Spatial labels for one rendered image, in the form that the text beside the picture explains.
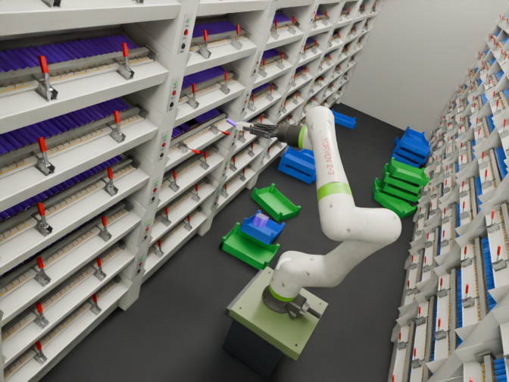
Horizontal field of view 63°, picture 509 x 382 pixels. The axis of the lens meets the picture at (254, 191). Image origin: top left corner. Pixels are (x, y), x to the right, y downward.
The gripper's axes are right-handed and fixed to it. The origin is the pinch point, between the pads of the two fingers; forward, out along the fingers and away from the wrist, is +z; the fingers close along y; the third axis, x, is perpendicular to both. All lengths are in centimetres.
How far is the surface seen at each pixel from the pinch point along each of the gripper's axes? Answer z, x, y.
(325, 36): 10, -23, -163
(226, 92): 11.0, -12.8, -4.0
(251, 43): 7.3, -31.7, -19.9
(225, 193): 34, 63, -48
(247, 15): 10.9, -42.9, -22.8
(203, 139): 17.3, 7.4, 5.9
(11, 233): 20, 5, 99
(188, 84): 19.0, -18.4, 14.5
